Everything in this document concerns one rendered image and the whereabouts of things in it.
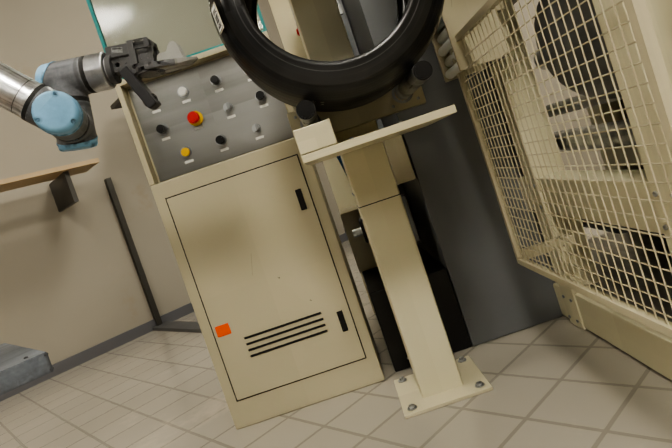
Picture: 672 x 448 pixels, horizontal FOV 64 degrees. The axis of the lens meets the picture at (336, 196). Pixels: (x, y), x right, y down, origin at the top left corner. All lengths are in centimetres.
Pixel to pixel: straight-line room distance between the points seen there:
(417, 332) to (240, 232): 68
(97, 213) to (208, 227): 277
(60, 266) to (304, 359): 286
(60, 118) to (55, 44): 365
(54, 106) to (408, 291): 105
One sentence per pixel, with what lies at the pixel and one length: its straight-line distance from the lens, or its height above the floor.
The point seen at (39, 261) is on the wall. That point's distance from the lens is 447.
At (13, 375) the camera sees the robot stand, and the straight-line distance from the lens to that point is 117.
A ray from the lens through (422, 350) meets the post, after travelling 170.
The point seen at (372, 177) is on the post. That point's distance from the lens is 160.
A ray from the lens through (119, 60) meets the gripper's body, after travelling 144.
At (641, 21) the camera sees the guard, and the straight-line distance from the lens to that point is 86.
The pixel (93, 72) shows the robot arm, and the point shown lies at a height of 115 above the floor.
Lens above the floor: 75
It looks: 3 degrees down
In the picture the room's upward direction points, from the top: 19 degrees counter-clockwise
